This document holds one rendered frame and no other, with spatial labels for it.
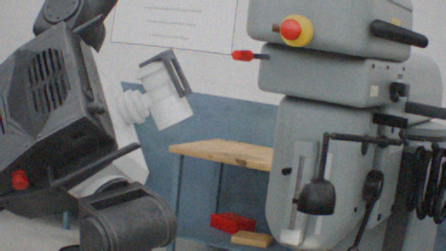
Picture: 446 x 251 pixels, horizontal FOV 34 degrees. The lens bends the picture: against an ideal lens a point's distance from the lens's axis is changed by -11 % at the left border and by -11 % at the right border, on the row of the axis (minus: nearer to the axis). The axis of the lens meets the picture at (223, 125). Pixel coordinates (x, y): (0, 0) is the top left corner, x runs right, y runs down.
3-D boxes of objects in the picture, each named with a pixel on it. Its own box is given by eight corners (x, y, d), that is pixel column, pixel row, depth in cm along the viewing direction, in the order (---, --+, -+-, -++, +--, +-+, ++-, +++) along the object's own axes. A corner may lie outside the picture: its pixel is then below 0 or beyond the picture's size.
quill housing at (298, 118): (338, 261, 159) (362, 107, 155) (249, 244, 168) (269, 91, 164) (363, 242, 176) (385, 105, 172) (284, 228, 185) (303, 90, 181)
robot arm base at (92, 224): (101, 283, 128) (114, 243, 121) (61, 230, 134) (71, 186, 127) (166, 261, 138) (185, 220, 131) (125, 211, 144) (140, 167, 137)
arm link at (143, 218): (100, 283, 132) (124, 246, 123) (74, 243, 135) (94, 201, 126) (150, 267, 140) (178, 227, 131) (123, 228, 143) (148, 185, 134)
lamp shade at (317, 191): (301, 214, 142) (307, 180, 141) (292, 206, 149) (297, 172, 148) (338, 216, 143) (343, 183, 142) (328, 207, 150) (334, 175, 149)
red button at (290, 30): (297, 41, 142) (300, 19, 141) (277, 38, 143) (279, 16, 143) (304, 42, 144) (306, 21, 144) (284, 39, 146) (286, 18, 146)
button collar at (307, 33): (307, 48, 144) (311, 16, 143) (278, 44, 146) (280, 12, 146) (312, 49, 146) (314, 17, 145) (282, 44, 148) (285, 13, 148)
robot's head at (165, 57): (145, 115, 141) (180, 98, 138) (125, 71, 141) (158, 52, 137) (162, 107, 147) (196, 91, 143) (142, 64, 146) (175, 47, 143)
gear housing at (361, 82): (367, 109, 151) (371, 57, 150) (253, 90, 162) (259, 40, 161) (403, 105, 181) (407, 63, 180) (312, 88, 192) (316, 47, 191)
